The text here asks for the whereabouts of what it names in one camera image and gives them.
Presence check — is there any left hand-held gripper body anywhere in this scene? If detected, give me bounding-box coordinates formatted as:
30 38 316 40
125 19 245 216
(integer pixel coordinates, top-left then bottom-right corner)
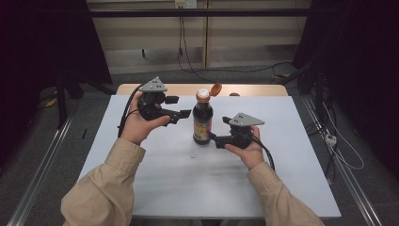
136 75 177 126

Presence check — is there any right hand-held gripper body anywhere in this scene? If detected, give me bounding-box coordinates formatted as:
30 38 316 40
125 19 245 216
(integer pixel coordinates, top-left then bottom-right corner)
215 112 265 151

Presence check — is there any dark sauce bottle orange cap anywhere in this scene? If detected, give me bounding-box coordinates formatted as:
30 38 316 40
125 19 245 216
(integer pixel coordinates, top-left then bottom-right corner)
191 82 223 146

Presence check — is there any person's right hand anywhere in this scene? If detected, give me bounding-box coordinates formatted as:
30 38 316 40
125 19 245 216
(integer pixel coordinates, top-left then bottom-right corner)
224 125 265 171

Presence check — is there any person's left hand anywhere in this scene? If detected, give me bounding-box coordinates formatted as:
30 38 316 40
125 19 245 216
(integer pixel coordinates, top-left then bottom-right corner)
120 91 172 146

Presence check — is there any white table cover sheet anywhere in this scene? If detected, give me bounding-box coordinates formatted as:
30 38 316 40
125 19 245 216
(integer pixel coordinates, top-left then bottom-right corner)
77 94 343 220

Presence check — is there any white power strip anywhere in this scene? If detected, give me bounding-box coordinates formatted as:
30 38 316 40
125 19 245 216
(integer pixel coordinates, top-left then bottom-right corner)
324 133 339 147

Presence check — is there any black horizontal bar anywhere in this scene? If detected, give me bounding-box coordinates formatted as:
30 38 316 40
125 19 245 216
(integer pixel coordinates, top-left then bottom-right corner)
88 8 312 19

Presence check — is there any black metal stand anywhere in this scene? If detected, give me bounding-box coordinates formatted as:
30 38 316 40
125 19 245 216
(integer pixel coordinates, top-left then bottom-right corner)
55 73 69 130

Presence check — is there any black curtain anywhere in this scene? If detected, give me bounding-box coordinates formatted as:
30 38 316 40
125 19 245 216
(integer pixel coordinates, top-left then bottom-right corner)
0 0 113 166
292 0 399 182

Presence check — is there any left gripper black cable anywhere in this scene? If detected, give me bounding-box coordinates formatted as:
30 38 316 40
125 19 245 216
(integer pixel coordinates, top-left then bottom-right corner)
117 83 145 138

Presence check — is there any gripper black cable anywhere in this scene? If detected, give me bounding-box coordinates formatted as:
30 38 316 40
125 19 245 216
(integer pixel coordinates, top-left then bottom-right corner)
117 83 145 138
249 136 277 172

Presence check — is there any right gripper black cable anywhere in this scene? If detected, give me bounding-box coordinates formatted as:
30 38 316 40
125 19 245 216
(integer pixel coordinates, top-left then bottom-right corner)
249 136 277 172

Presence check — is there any black hanging wall cable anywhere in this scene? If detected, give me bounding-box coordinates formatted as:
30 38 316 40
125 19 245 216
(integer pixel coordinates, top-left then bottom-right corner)
177 15 219 85

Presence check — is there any bundle of black cables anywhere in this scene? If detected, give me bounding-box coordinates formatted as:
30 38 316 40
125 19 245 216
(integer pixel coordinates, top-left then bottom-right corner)
307 92 339 177

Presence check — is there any white wall socket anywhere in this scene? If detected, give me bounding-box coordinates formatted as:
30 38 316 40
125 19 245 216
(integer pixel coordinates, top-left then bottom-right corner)
174 0 199 9

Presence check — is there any white cable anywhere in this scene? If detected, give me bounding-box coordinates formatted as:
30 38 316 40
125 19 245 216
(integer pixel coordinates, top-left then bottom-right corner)
322 103 366 171

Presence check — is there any aluminium floor rail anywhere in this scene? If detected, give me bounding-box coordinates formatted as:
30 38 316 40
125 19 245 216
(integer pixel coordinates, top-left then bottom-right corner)
6 115 75 226
300 95 384 226

